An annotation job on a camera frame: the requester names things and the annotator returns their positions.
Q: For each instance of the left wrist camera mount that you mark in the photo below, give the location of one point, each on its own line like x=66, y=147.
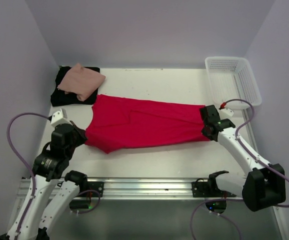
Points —
x=58, y=118

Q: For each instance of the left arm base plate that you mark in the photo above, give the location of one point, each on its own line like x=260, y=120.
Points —
x=95, y=187

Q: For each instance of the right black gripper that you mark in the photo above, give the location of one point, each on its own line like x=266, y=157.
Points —
x=202, y=132

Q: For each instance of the aluminium rail frame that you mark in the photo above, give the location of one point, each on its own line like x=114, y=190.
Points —
x=149, y=187

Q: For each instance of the white plastic basket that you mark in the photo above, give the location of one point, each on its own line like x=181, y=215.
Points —
x=232, y=78

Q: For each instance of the folded pink t shirt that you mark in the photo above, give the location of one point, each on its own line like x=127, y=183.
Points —
x=81, y=81

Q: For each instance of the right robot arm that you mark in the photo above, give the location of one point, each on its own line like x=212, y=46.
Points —
x=262, y=185

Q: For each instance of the folded black t shirt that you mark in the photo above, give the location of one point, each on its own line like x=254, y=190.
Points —
x=60, y=98

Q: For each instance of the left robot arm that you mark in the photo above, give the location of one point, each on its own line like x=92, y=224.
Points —
x=40, y=212

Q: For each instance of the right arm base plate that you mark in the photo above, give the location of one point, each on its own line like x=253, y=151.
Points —
x=207, y=188

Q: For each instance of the red t shirt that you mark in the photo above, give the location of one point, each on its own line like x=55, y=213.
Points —
x=126, y=123

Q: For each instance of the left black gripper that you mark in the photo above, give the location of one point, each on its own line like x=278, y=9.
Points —
x=81, y=133

